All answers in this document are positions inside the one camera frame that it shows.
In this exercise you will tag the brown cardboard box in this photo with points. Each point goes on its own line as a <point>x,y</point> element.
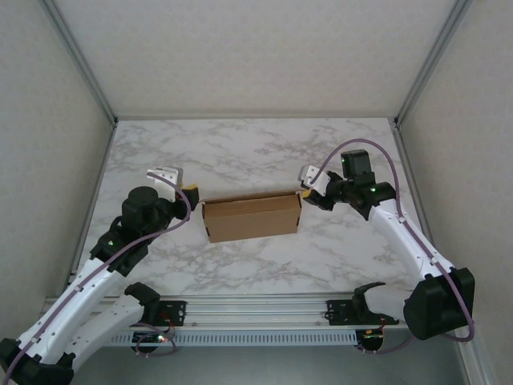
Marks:
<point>252,220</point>

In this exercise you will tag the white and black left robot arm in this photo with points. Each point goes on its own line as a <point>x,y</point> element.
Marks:
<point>60,313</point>

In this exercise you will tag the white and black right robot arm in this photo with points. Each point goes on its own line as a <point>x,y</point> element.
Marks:
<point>401,236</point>

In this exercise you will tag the small circuit board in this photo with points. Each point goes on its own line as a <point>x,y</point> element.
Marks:
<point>148,339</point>
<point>370,341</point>

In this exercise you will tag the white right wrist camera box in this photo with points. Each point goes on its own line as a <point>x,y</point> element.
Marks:
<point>312,176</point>

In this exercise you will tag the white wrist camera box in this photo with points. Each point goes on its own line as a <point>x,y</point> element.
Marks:
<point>312,176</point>
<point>166,180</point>

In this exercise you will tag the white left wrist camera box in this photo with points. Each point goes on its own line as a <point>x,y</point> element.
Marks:
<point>166,180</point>

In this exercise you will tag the aluminium table edge rail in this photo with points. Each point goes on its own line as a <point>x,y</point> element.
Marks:
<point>256,118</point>

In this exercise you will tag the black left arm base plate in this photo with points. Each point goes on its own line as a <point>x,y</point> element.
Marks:
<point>176,310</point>

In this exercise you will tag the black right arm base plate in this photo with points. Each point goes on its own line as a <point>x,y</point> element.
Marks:
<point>338,313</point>

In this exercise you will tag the aluminium mounting rail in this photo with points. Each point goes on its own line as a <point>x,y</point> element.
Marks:
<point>256,310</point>

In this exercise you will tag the short aluminium frame post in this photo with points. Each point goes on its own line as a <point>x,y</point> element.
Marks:
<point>479,365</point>

